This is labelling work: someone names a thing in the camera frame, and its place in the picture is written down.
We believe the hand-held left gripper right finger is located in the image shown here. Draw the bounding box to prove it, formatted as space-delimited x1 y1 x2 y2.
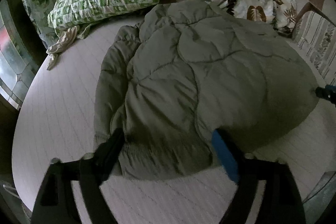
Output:
211 129 306 224

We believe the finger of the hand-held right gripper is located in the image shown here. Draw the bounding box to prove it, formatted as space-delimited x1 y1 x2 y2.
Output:
315 84 336 109

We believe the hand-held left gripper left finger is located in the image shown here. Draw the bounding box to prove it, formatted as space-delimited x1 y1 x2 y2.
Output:
31 128 125 224

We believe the green quilted hooded jacket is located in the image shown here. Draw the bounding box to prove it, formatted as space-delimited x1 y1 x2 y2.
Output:
93 1 319 180

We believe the striped floral cushion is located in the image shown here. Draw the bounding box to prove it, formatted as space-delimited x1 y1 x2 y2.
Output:
294 10 336 83

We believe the beige crumpled cloth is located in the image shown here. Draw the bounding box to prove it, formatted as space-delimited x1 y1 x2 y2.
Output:
46 25 91 69

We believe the stained glass window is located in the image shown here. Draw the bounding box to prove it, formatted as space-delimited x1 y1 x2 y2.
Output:
0 0 40 109

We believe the small leaf print pillow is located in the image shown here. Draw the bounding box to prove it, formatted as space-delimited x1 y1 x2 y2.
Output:
21 0 57 47

